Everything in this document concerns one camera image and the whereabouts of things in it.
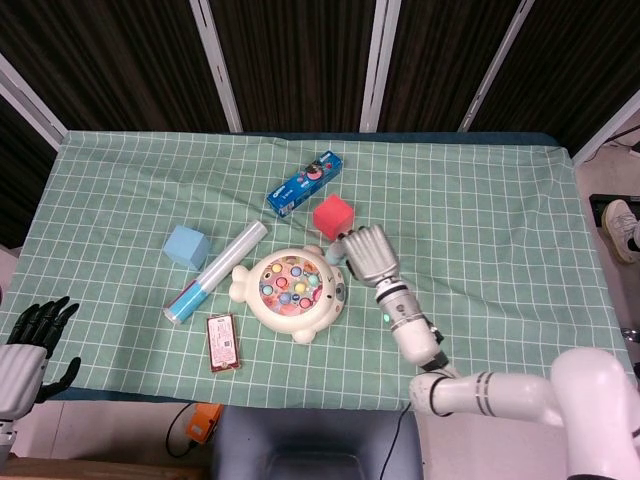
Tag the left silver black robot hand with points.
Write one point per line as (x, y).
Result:
(22, 372)

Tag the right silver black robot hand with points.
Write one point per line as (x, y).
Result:
(372, 255)

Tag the small teal handle toy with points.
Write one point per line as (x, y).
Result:
(334, 254)

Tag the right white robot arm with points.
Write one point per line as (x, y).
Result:
(415, 330)

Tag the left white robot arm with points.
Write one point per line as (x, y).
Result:
(5, 440)

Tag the red foam cube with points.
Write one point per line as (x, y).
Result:
(332, 215)

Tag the blue Oreo cookie box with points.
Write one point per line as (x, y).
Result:
(300, 186)

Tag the green checked tablecloth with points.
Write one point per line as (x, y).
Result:
(475, 225)

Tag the fish-shaped fishing toy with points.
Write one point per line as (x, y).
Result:
(280, 324)

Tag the clear film roll blue label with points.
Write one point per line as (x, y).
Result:
(220, 265)

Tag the brown printed card box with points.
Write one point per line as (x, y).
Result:
(224, 342)

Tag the light blue foam cube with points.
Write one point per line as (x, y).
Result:
(185, 246)

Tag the orange device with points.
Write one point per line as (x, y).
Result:
(205, 425)

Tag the dark grey padded seat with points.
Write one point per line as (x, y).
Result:
(315, 440)

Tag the black flat box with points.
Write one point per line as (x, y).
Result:
(597, 207)

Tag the white sneaker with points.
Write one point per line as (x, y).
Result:
(620, 225)

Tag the white partition post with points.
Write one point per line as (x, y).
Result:
(30, 102)
(380, 65)
(497, 65)
(215, 65)
(607, 130)

